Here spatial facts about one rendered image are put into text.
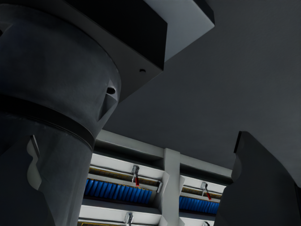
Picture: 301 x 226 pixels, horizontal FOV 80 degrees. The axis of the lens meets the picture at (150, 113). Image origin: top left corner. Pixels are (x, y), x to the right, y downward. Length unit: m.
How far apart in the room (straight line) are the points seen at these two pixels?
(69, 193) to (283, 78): 0.50
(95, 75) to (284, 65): 0.42
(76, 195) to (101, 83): 0.11
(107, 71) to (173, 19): 0.14
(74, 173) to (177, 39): 0.25
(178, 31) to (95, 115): 0.19
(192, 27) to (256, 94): 0.32
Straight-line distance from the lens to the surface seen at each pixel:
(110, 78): 0.22
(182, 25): 0.31
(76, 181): 0.19
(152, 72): 0.24
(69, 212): 0.19
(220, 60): 0.45
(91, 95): 0.20
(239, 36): 0.42
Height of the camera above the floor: 0.32
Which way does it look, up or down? 29 degrees down
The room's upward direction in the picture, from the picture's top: 173 degrees counter-clockwise
